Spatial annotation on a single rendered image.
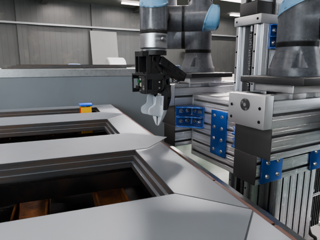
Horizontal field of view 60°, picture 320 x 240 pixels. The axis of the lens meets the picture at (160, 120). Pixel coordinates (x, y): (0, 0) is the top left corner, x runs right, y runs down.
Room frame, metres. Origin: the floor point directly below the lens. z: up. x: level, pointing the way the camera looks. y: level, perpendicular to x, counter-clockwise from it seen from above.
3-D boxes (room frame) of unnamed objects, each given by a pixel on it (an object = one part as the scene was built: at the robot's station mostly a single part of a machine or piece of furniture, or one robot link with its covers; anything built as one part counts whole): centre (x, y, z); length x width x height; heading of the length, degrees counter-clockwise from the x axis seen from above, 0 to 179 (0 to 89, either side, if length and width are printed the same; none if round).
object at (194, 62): (1.29, -0.17, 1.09); 0.15 x 0.15 x 0.10
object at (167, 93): (0.78, -0.01, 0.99); 0.05 x 0.02 x 0.09; 38
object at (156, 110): (0.77, 0.01, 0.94); 0.06 x 0.03 x 0.09; 128
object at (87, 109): (1.33, 0.36, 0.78); 0.05 x 0.05 x 0.19; 20
